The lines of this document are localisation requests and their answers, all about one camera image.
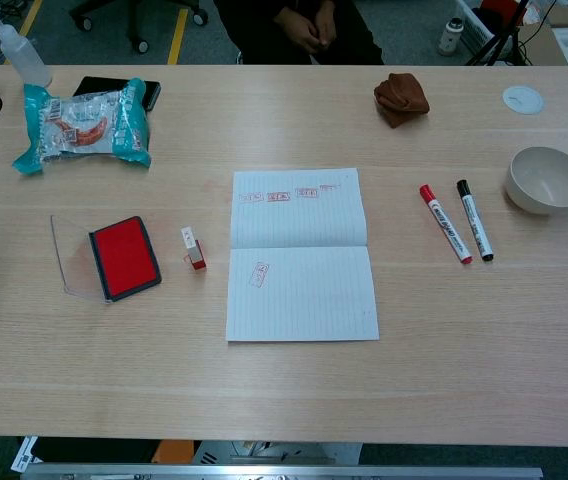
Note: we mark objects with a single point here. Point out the aluminium rail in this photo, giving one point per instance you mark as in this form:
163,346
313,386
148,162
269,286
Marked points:
284,472

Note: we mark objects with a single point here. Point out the red whiteboard marker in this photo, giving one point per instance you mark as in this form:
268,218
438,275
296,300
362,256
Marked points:
445,225

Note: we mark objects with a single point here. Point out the orange box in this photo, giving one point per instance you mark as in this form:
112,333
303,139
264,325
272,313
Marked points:
176,451

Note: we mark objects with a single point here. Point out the white lined paper sheet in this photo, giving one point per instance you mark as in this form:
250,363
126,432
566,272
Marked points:
309,290

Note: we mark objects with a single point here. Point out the large cardboard box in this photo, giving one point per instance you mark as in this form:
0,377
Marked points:
539,42

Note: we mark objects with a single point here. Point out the person in black clothes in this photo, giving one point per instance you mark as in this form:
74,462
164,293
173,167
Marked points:
259,35

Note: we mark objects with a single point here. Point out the black smartphone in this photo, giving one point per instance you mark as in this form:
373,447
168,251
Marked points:
96,86

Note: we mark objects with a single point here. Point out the clear ink pad lid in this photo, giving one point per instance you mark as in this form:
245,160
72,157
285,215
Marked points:
71,250

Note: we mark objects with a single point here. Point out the teal snack packet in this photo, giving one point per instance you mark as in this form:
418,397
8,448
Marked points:
79,130

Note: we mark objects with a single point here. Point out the white printed plastic bag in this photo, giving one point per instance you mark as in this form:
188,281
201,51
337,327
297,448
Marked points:
25,452

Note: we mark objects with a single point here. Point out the small white red stamp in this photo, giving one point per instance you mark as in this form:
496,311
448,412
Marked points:
191,245

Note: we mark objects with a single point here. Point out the white thermos bottle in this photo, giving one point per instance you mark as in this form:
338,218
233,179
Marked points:
450,37

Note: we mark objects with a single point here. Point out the brown folded cloth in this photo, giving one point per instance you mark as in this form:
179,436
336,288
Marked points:
401,100

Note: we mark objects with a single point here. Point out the black office chair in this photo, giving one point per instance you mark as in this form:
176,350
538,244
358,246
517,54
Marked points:
136,20

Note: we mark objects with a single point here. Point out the black whiteboard marker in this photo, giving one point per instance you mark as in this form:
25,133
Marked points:
475,222

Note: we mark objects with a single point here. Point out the black tripod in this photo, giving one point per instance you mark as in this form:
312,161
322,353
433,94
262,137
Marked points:
501,40

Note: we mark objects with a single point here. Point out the beige bowl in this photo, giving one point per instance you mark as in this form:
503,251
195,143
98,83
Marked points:
546,180

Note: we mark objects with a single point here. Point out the white plastic crate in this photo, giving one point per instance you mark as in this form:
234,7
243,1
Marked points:
476,27

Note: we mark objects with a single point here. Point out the red ink pad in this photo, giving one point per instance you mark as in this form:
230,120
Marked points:
124,257

